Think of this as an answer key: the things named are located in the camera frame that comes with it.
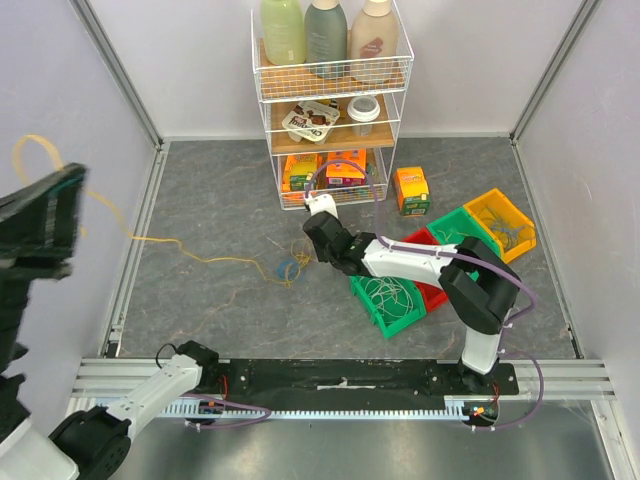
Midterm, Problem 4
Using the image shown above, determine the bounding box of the beige brown bottle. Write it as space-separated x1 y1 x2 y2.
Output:
350 0 399 85

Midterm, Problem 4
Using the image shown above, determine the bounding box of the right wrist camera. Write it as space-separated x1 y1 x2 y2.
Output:
305 194 339 219

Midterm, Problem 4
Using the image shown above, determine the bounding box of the red bin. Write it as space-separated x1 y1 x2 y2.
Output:
403 227 448 313

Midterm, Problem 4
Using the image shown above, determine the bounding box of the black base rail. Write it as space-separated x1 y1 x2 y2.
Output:
196 359 519 412

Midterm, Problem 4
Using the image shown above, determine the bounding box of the sponge box in rack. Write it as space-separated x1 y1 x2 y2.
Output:
282 153 321 192

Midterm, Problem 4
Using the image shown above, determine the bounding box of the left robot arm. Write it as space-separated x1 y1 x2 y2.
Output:
1 163 220 479

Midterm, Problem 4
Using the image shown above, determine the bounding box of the sponge box on table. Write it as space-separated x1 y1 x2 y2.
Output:
394 166 431 216

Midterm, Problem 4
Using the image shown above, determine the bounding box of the clear cup with lid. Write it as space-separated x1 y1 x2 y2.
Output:
347 95 380 136

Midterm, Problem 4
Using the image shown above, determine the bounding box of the green bin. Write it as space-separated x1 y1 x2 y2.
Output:
427 207 501 256
350 276 427 339

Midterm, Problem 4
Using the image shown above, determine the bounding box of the white cable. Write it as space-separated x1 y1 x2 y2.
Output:
364 277 417 324

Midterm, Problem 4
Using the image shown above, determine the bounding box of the white cable duct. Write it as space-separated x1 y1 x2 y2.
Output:
158 396 478 421

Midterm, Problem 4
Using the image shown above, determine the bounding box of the yogurt cup pack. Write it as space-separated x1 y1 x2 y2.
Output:
282 100 340 145

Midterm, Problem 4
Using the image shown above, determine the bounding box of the front green bin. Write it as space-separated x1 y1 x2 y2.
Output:
350 276 427 339

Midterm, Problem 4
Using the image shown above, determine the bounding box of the grey green bottle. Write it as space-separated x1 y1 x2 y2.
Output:
304 0 348 80

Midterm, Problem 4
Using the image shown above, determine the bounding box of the light green bottle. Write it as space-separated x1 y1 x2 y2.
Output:
260 0 306 66

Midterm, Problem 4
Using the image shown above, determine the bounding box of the pink orange box in rack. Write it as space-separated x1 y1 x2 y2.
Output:
325 149 367 188

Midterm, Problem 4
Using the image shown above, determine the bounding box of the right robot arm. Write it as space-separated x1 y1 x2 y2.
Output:
303 211 521 394

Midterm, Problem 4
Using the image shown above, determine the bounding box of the rear green bin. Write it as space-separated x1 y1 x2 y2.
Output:
427 207 501 256

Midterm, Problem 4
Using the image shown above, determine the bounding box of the white wire shelf rack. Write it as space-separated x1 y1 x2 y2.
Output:
251 1 414 210

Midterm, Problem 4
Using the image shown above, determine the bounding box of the yellow bin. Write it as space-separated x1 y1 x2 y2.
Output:
463 188 537 263

